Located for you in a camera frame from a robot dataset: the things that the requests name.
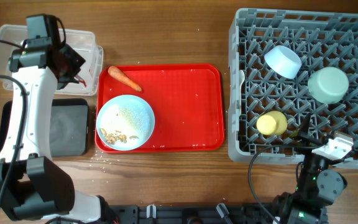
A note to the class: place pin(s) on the white plastic spoon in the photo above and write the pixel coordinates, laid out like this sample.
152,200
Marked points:
241,81

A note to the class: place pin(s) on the light blue bowl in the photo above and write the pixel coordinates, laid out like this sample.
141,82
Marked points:
283,61

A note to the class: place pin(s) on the green bowl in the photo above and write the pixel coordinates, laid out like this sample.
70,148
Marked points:
328,85

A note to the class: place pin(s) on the red snack wrapper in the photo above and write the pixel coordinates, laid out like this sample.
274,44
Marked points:
81,81

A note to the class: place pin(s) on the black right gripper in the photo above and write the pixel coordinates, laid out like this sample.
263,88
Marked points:
310,148

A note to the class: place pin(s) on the orange carrot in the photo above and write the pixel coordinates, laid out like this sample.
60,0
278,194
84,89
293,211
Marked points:
121,77

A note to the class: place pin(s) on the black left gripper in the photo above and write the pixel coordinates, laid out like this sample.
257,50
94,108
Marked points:
72,64

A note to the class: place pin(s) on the light blue plate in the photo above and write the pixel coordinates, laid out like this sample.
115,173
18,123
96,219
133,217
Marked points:
126,112

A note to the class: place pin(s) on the red plastic tray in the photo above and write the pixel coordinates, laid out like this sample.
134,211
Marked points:
186,100

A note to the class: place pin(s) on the black tray bin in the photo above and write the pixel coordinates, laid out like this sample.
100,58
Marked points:
55,128

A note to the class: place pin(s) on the food scraps on plate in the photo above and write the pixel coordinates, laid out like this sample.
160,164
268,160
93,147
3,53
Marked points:
114,136

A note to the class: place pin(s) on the yellow cup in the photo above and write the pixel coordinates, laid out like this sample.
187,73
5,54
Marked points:
272,123

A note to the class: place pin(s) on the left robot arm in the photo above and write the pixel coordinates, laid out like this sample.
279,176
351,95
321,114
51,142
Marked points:
32,186

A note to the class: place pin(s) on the clear plastic bin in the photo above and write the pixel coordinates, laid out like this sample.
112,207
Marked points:
83,42

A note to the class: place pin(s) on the grey-blue dishwasher rack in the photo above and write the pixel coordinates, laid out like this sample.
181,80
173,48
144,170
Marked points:
320,39

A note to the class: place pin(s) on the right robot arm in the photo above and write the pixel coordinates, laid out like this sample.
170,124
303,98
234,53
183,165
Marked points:
317,186

